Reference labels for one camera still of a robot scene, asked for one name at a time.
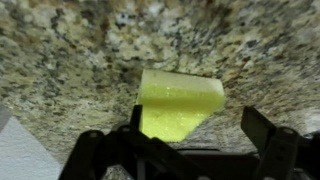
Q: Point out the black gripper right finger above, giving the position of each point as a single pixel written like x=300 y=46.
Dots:
x=284 y=153

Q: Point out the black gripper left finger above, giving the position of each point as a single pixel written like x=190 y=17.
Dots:
x=126 y=146

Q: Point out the yellow sticky note pad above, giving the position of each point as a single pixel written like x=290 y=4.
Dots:
x=174 y=104

